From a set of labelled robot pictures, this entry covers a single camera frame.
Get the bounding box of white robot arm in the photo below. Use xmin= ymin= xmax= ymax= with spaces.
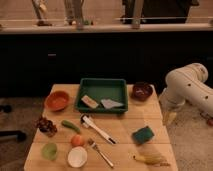
xmin=159 ymin=63 xmax=213 ymax=125

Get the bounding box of dark brown bowl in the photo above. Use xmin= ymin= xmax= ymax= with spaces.
xmin=132 ymin=82 xmax=153 ymax=101

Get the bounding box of white small bowl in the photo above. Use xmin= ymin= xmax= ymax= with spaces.
xmin=67 ymin=146 xmax=87 ymax=168

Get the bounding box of orange red bowl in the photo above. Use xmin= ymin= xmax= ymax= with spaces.
xmin=44 ymin=91 xmax=70 ymax=111

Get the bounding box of green sponge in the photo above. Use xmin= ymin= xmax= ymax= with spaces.
xmin=132 ymin=126 xmax=154 ymax=144

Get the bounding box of yellow banana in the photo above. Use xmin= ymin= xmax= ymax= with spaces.
xmin=133 ymin=154 xmax=169 ymax=166

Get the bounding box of grey cloth piece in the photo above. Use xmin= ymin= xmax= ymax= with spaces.
xmin=101 ymin=99 xmax=123 ymax=109

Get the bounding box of green plastic tray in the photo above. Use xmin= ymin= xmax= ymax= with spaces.
xmin=75 ymin=78 xmax=128 ymax=114

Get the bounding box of metal fork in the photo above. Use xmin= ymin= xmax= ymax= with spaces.
xmin=88 ymin=139 xmax=114 ymax=168

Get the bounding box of beige bread slice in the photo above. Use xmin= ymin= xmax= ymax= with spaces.
xmin=81 ymin=95 xmax=98 ymax=109

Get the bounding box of orange tomato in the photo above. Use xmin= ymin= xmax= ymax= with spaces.
xmin=71 ymin=134 xmax=85 ymax=147

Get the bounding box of green cucumber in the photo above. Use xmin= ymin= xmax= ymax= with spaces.
xmin=61 ymin=120 xmax=81 ymax=134

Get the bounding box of light green cup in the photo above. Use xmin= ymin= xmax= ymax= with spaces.
xmin=41 ymin=143 xmax=57 ymax=160

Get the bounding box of dark grape bunch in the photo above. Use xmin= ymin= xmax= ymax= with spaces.
xmin=36 ymin=117 xmax=57 ymax=137

